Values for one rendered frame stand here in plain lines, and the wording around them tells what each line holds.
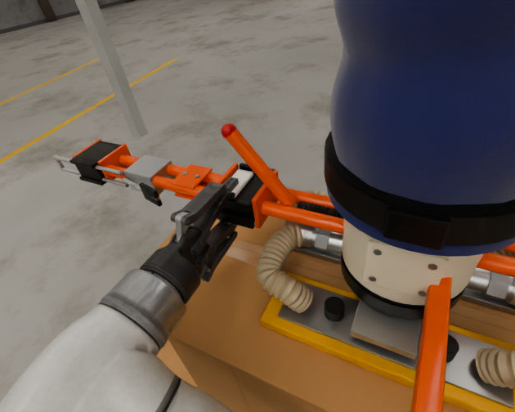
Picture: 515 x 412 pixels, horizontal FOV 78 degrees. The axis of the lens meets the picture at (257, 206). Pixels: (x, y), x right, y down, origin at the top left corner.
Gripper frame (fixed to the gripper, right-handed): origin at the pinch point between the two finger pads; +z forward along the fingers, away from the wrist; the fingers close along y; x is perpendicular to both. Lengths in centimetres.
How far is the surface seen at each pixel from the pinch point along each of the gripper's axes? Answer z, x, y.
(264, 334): -15.1, 10.7, 12.9
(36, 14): 758, -1282, 88
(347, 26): -6.6, 18.4, -26.3
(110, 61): 177, -246, 41
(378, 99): -8.6, 21.7, -21.6
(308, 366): -16.7, 18.2, 13.0
